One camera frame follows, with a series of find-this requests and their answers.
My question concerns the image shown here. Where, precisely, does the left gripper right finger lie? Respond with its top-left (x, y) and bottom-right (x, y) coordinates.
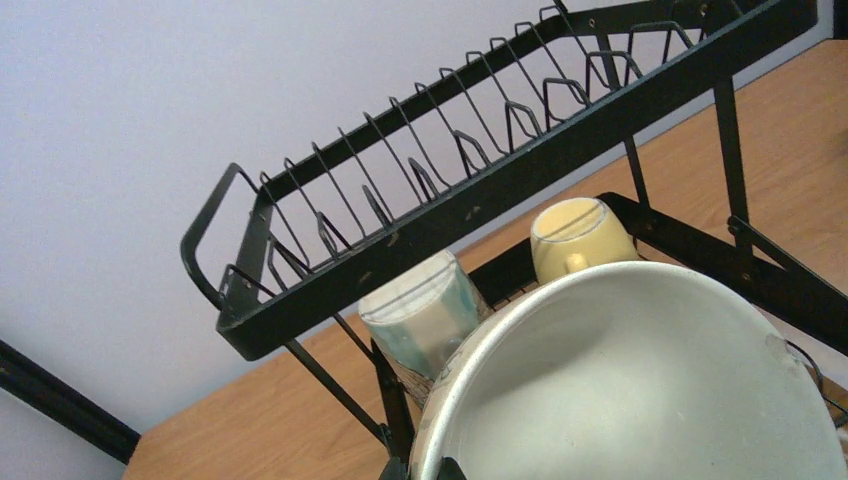
top-left (436, 457), bottom-right (467, 480)

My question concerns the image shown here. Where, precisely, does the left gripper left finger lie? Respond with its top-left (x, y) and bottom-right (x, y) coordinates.
top-left (378, 457), bottom-right (409, 480)

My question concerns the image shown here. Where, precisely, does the white mug coral pattern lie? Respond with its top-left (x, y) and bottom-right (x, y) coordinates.
top-left (357, 250), bottom-right (494, 408)

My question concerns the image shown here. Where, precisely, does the white bowl dark outside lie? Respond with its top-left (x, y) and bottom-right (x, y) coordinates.
top-left (409, 261), bottom-right (847, 479)

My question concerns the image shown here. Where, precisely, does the yellow mug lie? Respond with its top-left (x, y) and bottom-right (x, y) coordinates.
top-left (530, 197), bottom-right (639, 285)

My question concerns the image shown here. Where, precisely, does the black wire dish rack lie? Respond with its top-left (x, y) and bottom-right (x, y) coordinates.
top-left (180, 1), bottom-right (847, 465)

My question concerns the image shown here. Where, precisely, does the black corner frame post left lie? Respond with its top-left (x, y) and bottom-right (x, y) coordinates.
top-left (1, 342), bottom-right (141, 464)

